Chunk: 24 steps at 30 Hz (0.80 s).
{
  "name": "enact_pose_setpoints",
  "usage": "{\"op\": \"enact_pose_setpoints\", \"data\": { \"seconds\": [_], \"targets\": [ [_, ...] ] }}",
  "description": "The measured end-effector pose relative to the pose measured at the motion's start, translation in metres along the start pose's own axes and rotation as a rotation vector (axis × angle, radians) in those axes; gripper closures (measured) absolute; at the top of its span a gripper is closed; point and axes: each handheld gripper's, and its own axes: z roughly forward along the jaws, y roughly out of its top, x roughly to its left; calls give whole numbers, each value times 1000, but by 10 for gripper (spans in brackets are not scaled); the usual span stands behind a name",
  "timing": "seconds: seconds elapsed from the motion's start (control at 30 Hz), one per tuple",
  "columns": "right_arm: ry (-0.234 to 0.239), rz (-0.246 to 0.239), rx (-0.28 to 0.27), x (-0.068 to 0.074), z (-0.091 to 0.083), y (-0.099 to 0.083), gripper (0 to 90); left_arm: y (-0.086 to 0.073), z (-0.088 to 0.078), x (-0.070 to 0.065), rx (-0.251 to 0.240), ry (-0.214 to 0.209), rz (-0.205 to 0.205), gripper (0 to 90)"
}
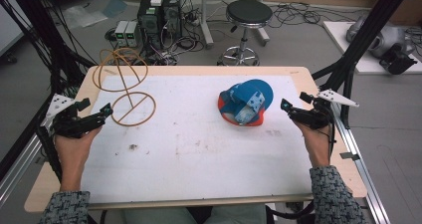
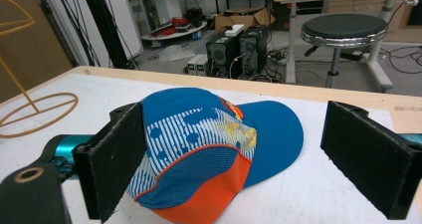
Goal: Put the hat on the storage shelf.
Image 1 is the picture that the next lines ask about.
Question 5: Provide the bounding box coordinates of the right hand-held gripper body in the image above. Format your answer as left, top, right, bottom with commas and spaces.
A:
290, 88, 360, 130

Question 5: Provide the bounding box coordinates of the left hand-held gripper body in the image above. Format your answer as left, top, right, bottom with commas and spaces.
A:
40, 93, 106, 139

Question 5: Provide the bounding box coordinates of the wooden hoop hat stand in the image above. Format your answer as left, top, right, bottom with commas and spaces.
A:
92, 47, 157, 127

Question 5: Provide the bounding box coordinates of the blue and orange cap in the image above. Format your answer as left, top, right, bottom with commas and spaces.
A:
217, 79, 275, 127

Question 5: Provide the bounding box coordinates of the person's right hand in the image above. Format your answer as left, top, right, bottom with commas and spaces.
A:
293, 118, 333, 167

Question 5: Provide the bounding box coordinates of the person's left hand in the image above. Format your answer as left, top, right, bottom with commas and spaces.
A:
54, 125, 104, 172

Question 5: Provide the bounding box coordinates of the grey desk leg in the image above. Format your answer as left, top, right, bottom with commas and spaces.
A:
254, 0, 272, 48
198, 0, 215, 50

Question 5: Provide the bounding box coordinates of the grey power supply unit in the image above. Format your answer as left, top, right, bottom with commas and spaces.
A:
124, 20, 139, 48
113, 20, 129, 48

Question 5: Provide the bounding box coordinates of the white floor board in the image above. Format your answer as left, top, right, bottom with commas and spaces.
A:
322, 20, 422, 76

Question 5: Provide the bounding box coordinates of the white table mat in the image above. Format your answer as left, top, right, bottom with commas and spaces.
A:
80, 74, 315, 205

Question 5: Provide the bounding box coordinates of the clear plastic sheet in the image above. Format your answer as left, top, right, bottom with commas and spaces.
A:
62, 4, 109, 29

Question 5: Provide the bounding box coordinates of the black computer tower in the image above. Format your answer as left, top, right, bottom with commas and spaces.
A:
136, 0, 164, 53
161, 0, 183, 42

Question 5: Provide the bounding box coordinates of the black round stool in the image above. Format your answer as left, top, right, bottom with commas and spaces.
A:
217, 0, 274, 67

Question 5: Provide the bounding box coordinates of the black device on board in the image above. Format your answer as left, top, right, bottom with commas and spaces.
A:
378, 44, 419, 76

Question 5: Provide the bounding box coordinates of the grey robot shell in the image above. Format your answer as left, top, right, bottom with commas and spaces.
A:
345, 15, 416, 60

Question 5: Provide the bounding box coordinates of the white cabinet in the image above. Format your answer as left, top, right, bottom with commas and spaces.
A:
0, 0, 25, 59

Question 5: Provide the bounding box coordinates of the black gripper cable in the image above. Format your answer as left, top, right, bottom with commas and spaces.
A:
325, 108, 337, 167

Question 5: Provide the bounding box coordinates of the metal bracket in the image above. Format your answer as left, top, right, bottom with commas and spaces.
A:
338, 151, 361, 162

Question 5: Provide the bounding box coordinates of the aluminium rail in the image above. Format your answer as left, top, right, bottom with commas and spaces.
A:
331, 99, 392, 224
0, 130, 47, 207

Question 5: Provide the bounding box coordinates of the floor cable bundle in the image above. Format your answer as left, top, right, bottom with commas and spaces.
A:
267, 0, 367, 30

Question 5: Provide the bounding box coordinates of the black frame stand with cables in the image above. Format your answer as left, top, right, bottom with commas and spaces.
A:
0, 0, 99, 98

